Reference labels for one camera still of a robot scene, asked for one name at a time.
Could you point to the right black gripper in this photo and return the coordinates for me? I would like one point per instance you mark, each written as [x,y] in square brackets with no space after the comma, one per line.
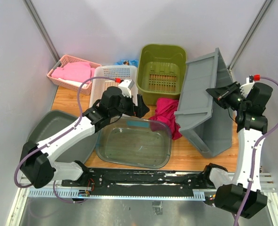
[221,94]

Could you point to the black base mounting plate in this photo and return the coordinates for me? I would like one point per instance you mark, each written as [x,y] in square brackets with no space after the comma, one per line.
[142,182]

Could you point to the clear plastic container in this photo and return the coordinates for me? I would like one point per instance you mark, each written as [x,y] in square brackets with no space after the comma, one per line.
[135,142]

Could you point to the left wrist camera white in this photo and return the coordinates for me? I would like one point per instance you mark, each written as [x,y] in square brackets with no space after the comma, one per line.
[125,86]

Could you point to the green plastic basin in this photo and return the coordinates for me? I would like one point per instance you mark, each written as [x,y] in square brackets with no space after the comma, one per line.
[161,72]

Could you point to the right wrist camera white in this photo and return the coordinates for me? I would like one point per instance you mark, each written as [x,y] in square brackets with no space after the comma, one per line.
[248,83]

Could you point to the pink plastic basket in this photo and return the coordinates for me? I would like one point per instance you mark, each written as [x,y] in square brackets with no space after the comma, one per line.
[61,63]

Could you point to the dark grey tray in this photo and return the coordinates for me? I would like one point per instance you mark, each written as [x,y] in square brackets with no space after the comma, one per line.
[55,121]

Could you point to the blue packet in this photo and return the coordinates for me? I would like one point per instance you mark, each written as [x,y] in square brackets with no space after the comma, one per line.
[133,62]

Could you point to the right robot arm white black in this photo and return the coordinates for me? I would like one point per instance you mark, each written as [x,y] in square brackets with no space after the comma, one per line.
[241,195]

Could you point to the pink folded towel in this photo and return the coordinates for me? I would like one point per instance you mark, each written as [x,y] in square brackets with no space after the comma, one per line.
[76,71]

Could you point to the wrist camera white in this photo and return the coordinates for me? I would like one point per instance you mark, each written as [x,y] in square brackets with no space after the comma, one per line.
[125,86]
[248,83]

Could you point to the white folded cloth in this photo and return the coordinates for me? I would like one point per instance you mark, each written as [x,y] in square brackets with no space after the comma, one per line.
[75,83]

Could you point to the large grey plastic bin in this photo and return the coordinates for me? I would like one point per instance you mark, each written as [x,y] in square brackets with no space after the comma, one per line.
[202,122]

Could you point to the white perforated basket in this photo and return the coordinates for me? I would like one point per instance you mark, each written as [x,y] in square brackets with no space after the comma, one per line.
[110,71]

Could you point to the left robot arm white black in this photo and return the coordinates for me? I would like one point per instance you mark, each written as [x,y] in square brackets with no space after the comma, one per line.
[38,161]

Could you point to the magenta crumpled cloth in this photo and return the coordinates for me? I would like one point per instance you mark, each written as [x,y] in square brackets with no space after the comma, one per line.
[164,112]

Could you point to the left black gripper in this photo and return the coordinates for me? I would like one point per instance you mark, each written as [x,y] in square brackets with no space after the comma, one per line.
[143,108]

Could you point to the white cable duct rail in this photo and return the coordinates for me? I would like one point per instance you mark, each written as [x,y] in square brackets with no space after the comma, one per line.
[78,194]

